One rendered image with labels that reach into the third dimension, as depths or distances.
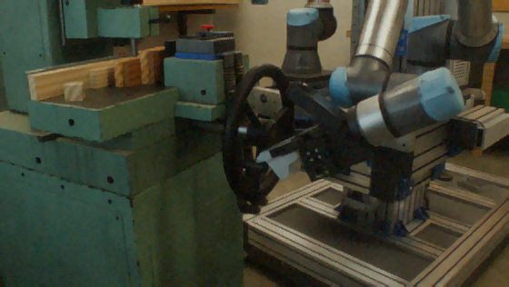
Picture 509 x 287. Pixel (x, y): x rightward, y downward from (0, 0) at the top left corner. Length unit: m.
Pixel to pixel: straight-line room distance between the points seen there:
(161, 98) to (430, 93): 0.53
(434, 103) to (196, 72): 0.49
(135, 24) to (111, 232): 0.46
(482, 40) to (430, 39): 0.15
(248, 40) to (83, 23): 3.82
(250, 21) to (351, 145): 4.14
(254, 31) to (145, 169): 3.96
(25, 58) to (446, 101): 0.99
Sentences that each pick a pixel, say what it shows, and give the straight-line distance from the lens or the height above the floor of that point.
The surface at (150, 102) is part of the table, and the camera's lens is 0.91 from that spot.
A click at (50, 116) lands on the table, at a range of 0.93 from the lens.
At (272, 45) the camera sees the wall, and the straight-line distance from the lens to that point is 4.71.
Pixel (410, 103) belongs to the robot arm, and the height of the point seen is 0.94.
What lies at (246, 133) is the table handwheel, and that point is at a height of 0.81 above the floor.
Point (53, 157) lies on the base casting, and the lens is 1.06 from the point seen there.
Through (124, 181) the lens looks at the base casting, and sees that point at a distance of 0.91.
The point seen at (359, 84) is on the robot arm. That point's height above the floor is 0.94.
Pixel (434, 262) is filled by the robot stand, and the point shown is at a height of 0.23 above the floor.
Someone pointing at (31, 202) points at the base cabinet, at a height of 0.62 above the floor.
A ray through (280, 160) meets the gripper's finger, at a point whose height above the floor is 0.81.
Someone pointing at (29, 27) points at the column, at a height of 1.03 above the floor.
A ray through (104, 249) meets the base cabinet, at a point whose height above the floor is 0.57.
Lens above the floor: 1.08
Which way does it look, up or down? 18 degrees down
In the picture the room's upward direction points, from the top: straight up
